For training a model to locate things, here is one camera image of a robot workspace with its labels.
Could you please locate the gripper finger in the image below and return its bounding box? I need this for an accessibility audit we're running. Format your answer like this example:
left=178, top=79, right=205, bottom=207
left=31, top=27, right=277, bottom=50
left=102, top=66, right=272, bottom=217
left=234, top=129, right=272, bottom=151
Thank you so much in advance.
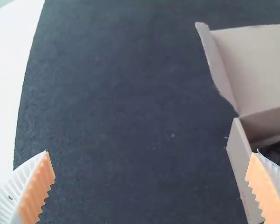
left=0, top=150, right=56, bottom=224
left=244, top=148, right=280, bottom=224

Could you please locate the cardboard box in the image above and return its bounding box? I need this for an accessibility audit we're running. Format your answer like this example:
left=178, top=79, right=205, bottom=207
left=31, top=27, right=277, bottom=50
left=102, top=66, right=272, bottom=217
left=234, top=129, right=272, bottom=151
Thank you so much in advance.
left=195, top=22, right=280, bottom=224

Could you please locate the black mat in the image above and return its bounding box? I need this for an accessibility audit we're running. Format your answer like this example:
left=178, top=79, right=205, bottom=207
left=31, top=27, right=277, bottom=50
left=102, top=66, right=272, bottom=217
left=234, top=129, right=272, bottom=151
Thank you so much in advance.
left=13, top=0, right=280, bottom=224

